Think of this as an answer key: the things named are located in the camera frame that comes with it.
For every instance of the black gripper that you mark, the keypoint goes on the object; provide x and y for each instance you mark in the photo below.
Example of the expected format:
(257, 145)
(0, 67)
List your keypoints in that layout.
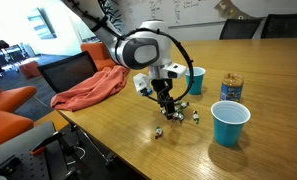
(161, 85)

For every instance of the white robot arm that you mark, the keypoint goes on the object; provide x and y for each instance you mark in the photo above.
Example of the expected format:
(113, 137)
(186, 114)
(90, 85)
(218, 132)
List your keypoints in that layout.
(138, 50)

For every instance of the green white wrapped candy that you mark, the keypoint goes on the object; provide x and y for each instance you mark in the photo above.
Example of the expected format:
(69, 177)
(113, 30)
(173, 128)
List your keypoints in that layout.
(163, 111)
(179, 116)
(158, 132)
(182, 104)
(196, 116)

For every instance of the brown cardboard piece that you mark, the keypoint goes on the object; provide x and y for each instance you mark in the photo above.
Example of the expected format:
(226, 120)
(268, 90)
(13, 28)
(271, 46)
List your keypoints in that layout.
(233, 10)

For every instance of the blue plastic cup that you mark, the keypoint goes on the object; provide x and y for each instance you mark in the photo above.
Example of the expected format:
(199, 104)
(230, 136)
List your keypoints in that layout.
(229, 126)
(196, 81)

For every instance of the peanut butter jar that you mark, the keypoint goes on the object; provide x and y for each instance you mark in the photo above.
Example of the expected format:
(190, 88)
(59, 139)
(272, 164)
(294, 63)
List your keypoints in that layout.
(232, 88)

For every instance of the salmon pink cloth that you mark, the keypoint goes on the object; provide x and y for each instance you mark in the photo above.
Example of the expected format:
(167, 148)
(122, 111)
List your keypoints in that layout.
(91, 88)

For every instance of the orange sofa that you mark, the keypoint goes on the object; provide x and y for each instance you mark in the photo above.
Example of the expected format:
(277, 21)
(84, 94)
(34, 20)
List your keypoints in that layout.
(98, 55)

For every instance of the whiteboard with writing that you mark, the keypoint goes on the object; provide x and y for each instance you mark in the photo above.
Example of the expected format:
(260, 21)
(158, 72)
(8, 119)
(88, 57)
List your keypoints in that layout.
(188, 11)

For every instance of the black mesh chair back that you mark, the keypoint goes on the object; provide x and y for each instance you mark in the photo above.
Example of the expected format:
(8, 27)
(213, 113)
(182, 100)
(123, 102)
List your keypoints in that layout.
(68, 71)

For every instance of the black office chair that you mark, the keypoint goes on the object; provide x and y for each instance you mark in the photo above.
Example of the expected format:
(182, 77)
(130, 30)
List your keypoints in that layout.
(284, 26)
(241, 29)

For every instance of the orange ottoman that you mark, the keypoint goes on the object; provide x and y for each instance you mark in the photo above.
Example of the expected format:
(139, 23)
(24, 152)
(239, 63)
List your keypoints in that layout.
(30, 69)

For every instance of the grey perforated board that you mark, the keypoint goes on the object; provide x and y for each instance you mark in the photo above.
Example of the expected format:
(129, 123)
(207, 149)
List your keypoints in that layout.
(18, 156)

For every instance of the orange armchair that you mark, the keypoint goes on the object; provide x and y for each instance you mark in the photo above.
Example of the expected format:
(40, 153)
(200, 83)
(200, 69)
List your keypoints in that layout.
(6, 113)

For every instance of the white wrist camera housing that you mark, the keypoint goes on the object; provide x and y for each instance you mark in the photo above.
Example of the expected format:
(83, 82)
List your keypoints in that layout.
(141, 84)

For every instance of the white flange mount block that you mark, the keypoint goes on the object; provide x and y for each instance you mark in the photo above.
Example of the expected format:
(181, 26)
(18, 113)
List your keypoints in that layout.
(174, 70)

